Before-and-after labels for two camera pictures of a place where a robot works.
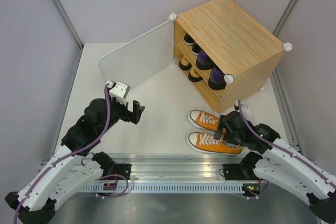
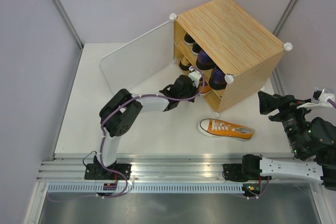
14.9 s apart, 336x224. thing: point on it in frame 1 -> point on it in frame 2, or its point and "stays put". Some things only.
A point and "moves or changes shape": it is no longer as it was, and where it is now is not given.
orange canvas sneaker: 203,119 moves or changes shape
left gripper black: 134,116 -> 195,89
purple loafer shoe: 216,80 stays put
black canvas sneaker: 196,49 stays put
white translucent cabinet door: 140,57 stays put
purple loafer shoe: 203,62 stays put
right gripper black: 220,126 -> 268,102
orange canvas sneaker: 207,142 -> 206,89
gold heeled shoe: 185,64 stays put
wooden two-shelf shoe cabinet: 222,53 stays put
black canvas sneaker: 188,40 stays put
